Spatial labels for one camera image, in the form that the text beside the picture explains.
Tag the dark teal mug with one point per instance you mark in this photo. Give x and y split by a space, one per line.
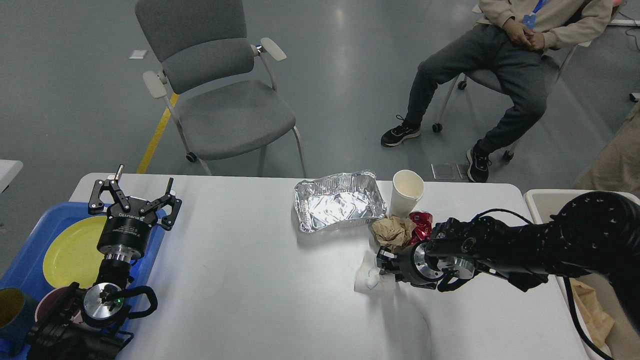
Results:
17 316

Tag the beige plastic bin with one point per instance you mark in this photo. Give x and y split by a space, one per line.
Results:
622 343

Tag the seated person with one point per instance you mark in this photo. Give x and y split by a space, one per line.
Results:
510 41

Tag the tan cloth at right edge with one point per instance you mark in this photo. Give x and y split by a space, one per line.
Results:
617 168

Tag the grey office chair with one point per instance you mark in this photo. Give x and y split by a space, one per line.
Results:
200 41

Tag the white chair under person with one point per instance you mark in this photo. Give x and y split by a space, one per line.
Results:
487 78

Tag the pink mug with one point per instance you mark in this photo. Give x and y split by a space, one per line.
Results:
47 303

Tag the white side table corner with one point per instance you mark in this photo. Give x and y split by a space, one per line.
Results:
9 169

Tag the brown paper ball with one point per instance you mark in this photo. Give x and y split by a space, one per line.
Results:
393 233

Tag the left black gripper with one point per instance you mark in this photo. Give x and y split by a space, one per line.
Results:
126 232

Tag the crushed red soda can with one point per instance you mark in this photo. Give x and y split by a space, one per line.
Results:
423 226

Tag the brown paper bag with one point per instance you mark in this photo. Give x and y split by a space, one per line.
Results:
598 323

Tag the aluminium foil tray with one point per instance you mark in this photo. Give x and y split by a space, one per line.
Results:
338 201

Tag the yellow plate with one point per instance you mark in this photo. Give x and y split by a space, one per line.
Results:
73 256

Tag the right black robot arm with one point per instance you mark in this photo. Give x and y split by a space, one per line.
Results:
502 292

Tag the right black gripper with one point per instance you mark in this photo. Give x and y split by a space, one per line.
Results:
412 266

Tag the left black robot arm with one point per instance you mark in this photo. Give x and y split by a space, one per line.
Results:
86 323

